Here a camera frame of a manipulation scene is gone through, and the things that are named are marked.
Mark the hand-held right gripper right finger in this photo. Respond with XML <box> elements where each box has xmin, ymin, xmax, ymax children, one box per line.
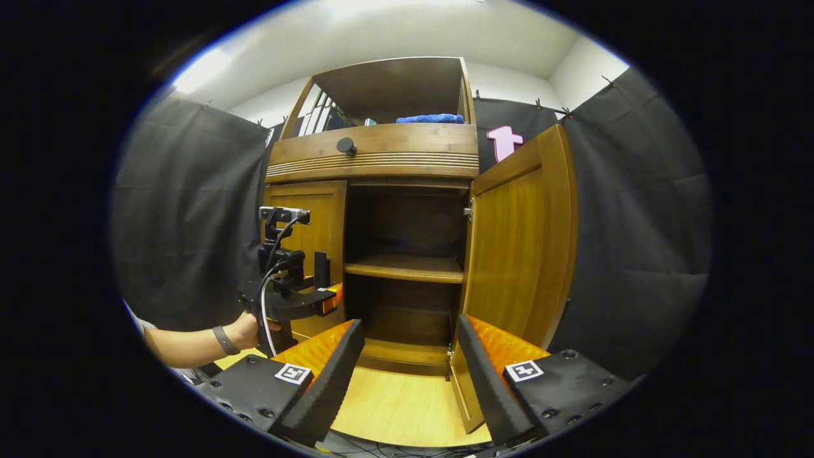
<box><xmin>457</xmin><ymin>314</ymin><xmax>637</xmax><ymax>446</ymax></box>

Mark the wooden double-door shoe cabinet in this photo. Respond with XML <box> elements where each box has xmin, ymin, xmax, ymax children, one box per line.
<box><xmin>261</xmin><ymin>56</ymin><xmax>481</xmax><ymax>377</ymax></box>

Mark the blue folded cloth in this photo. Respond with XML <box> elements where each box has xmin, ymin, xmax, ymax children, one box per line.
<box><xmin>396</xmin><ymin>113</ymin><xmax>465</xmax><ymax>125</ymax></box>

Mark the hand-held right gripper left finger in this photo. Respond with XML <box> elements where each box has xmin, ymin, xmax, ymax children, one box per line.
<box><xmin>197</xmin><ymin>319</ymin><xmax>366</xmax><ymax>446</ymax></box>

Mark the white cable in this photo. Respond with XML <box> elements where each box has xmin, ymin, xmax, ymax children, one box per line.
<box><xmin>257</xmin><ymin>260</ymin><xmax>288</xmax><ymax>357</ymax></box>

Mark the dark wristband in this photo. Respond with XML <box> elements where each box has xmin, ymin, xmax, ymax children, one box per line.
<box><xmin>213</xmin><ymin>326</ymin><xmax>241</xmax><ymax>356</ymax></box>

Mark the black backdrop cloth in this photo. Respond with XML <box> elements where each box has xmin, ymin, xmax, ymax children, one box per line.
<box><xmin>111</xmin><ymin>67</ymin><xmax>713</xmax><ymax>382</ymax></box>

